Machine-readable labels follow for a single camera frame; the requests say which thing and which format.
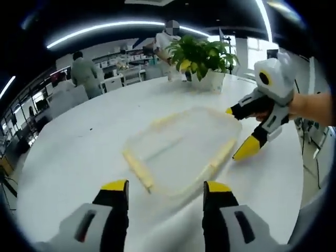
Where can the clear lid with yellow buckles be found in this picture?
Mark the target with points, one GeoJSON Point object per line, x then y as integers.
{"type": "Point", "coordinates": [183, 152]}

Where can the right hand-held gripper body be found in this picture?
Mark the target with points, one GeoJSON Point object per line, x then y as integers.
{"type": "Point", "coordinates": [278, 81]}

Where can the white shelf cart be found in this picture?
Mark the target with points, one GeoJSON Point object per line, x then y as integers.
{"type": "Point", "coordinates": [126, 78]}

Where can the person's right hand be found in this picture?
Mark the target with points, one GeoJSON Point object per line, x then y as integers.
{"type": "Point", "coordinates": [302, 107]}

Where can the long curved ceiling light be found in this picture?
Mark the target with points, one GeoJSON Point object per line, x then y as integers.
{"type": "Point", "coordinates": [110, 29]}

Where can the black tripod stand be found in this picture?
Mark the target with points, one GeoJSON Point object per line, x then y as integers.
{"type": "Point", "coordinates": [229, 52]}

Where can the ceiling light strip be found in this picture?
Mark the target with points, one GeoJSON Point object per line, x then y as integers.
{"type": "Point", "coordinates": [265, 18]}
{"type": "Point", "coordinates": [6, 88]}

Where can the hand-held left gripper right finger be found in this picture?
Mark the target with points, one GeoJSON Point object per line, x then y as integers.
{"type": "Point", "coordinates": [218, 210]}

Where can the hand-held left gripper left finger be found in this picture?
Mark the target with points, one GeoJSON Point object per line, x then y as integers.
{"type": "Point", "coordinates": [113, 212]}

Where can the green plant in white pot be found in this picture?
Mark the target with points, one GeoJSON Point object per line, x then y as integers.
{"type": "Point", "coordinates": [202, 60]}

